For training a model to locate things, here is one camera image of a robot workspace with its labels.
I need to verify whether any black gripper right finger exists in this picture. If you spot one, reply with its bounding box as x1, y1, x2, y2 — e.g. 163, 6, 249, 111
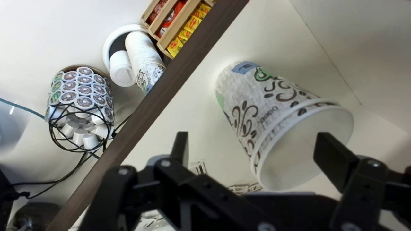
313, 132, 411, 231

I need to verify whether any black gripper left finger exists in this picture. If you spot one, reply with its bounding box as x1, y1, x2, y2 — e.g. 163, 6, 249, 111
79, 131, 282, 231

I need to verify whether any patterned paper cup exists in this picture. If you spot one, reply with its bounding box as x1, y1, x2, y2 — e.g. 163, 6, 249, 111
250, 101, 354, 191
214, 60, 354, 191

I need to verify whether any tall paper cup stack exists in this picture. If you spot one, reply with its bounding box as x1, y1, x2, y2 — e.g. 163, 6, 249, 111
124, 30, 166, 92

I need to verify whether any black coffee machine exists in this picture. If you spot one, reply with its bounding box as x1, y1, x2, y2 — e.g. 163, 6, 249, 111
0, 170, 59, 231

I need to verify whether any white lid stack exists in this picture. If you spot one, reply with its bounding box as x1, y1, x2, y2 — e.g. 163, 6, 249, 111
109, 50, 135, 87

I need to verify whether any white round tray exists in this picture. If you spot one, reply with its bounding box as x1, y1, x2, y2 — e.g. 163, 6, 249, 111
101, 24, 145, 70

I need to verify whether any wooden tea organizer rack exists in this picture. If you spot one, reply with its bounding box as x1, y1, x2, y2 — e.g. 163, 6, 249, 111
141, 0, 217, 59

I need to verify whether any black power cable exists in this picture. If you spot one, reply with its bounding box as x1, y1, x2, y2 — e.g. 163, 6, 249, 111
0, 96, 133, 200

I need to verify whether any wire coffee pod holder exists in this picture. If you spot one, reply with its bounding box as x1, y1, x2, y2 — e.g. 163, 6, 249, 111
45, 65, 114, 152

